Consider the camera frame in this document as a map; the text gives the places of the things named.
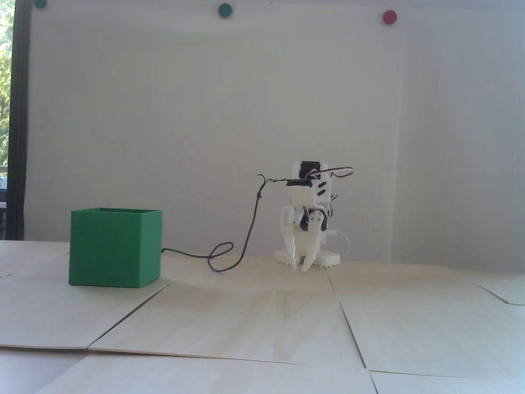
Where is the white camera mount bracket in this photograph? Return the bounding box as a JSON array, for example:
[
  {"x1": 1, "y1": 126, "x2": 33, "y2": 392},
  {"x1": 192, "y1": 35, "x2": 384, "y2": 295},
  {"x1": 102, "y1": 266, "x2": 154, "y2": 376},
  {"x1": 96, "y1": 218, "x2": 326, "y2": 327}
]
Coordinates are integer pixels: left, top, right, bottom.
[{"x1": 290, "y1": 188, "x2": 319, "y2": 206}]

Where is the green open-top box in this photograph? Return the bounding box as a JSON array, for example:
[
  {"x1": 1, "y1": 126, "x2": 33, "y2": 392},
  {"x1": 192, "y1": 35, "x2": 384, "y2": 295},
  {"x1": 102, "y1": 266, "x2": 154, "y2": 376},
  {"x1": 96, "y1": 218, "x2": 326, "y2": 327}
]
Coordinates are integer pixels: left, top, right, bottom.
[{"x1": 68, "y1": 208, "x2": 163, "y2": 289}]

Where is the dark window frame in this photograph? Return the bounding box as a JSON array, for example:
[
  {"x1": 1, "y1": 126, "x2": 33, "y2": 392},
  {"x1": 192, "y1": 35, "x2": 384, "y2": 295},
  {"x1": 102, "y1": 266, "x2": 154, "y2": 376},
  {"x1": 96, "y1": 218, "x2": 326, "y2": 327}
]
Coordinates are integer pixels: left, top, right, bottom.
[{"x1": 9, "y1": 0, "x2": 32, "y2": 241}]

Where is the green tree foliage outside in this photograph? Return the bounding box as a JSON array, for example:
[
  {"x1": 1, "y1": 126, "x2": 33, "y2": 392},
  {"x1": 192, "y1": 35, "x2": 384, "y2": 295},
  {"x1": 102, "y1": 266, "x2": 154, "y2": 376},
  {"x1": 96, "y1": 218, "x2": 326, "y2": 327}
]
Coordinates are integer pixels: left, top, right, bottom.
[{"x1": 0, "y1": 0, "x2": 15, "y2": 167}]

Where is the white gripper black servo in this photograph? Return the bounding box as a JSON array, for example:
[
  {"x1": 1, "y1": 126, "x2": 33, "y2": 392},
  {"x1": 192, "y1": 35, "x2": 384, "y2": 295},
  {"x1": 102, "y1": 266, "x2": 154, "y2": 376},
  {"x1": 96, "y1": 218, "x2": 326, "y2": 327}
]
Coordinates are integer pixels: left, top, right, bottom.
[{"x1": 280, "y1": 204, "x2": 330, "y2": 273}]

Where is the white USB cable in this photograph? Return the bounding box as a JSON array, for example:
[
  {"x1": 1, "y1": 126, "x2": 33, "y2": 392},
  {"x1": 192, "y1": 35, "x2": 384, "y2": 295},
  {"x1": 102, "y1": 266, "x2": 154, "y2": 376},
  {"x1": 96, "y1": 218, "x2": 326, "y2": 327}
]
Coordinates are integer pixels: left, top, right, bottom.
[{"x1": 333, "y1": 231, "x2": 350, "y2": 261}]

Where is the thin black camera cable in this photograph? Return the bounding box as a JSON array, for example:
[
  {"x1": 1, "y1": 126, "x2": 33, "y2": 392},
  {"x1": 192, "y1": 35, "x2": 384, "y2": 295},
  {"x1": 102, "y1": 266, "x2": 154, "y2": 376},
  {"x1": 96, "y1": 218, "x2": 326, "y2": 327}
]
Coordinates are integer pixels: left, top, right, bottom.
[{"x1": 162, "y1": 174, "x2": 308, "y2": 273}]

